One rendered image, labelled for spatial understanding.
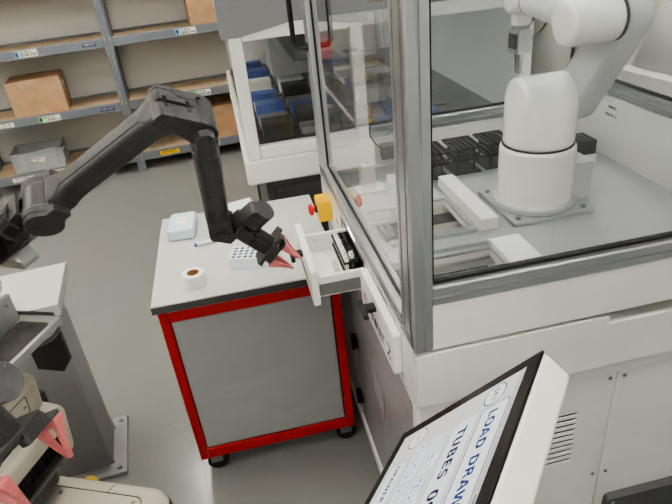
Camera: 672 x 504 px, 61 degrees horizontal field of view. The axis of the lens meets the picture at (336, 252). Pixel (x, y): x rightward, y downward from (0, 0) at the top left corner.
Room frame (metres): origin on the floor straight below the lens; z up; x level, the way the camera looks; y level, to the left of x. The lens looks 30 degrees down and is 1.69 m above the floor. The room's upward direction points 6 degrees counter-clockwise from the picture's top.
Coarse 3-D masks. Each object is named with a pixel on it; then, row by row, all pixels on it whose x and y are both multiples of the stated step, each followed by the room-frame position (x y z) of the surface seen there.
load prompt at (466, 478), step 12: (492, 408) 0.51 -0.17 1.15; (504, 408) 0.49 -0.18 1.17; (480, 420) 0.51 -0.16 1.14; (492, 420) 0.48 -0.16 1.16; (480, 432) 0.48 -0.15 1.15; (492, 432) 0.46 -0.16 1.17; (468, 444) 0.47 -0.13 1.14; (480, 444) 0.45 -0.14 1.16; (468, 456) 0.45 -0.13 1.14; (480, 456) 0.43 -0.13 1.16; (468, 468) 0.43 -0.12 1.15; (480, 468) 0.41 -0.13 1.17; (456, 480) 0.42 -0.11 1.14; (468, 480) 0.41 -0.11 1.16; (456, 492) 0.40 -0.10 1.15; (468, 492) 0.39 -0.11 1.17
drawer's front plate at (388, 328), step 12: (372, 288) 1.14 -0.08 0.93; (372, 300) 1.12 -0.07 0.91; (384, 312) 1.04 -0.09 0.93; (372, 324) 1.14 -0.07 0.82; (384, 324) 1.02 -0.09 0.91; (384, 336) 1.03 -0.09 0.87; (396, 336) 0.96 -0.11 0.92; (384, 348) 1.04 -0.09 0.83; (396, 348) 0.96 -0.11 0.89; (396, 360) 0.96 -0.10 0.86; (396, 372) 0.96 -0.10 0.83
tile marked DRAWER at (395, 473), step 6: (402, 462) 0.57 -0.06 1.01; (396, 468) 0.56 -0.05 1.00; (402, 468) 0.55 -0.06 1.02; (390, 474) 0.56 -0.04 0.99; (396, 474) 0.55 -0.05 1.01; (390, 480) 0.54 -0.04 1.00; (396, 480) 0.53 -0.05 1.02; (384, 486) 0.54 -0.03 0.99; (390, 486) 0.53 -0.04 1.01; (378, 492) 0.54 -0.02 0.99; (384, 492) 0.52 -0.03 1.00; (390, 492) 0.51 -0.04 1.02; (378, 498) 0.52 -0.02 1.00; (384, 498) 0.51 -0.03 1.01
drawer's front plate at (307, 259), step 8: (296, 224) 1.52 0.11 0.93; (296, 232) 1.49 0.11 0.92; (304, 240) 1.42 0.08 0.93; (304, 248) 1.37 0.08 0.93; (304, 256) 1.35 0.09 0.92; (304, 264) 1.38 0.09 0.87; (312, 264) 1.28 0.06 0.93; (304, 272) 1.42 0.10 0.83; (312, 272) 1.25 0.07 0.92; (312, 280) 1.25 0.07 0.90; (312, 288) 1.25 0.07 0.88; (312, 296) 1.28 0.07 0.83; (320, 304) 1.25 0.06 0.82
